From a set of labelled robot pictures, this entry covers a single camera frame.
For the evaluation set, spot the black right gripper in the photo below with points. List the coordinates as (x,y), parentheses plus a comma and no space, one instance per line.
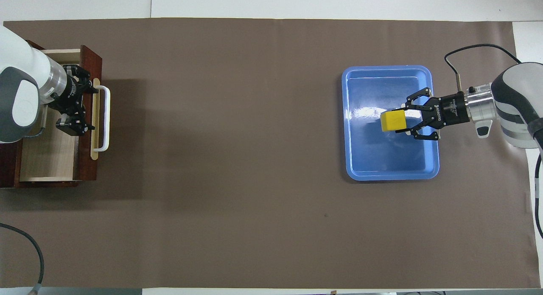
(449,110)

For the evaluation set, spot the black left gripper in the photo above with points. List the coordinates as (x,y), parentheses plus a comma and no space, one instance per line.
(70,93)

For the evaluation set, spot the yellow cube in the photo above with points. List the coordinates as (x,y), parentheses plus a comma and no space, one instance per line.
(392,121)

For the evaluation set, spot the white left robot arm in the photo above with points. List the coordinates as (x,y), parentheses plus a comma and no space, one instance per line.
(21,74)

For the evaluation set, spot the blue plastic tray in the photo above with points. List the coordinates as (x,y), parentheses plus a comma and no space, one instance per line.
(382,159)

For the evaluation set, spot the brown table mat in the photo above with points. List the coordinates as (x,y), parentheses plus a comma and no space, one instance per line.
(254,159)

